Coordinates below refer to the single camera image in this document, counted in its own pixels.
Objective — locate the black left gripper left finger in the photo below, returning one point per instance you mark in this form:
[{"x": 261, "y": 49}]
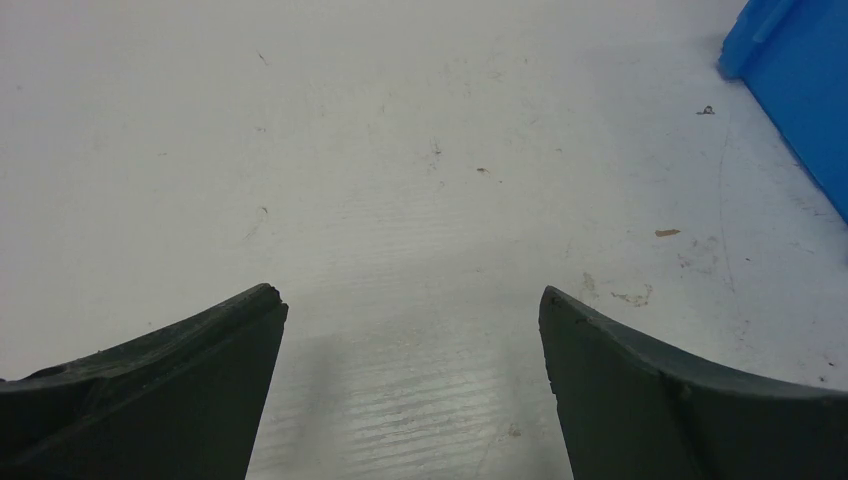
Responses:
[{"x": 181, "y": 402}]

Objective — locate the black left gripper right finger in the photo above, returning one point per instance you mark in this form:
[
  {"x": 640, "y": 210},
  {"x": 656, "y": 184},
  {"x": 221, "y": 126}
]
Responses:
[{"x": 633, "y": 407}]

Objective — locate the blue plastic bin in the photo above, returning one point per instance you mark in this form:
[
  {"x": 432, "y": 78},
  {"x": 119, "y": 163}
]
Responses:
[{"x": 792, "y": 56}]

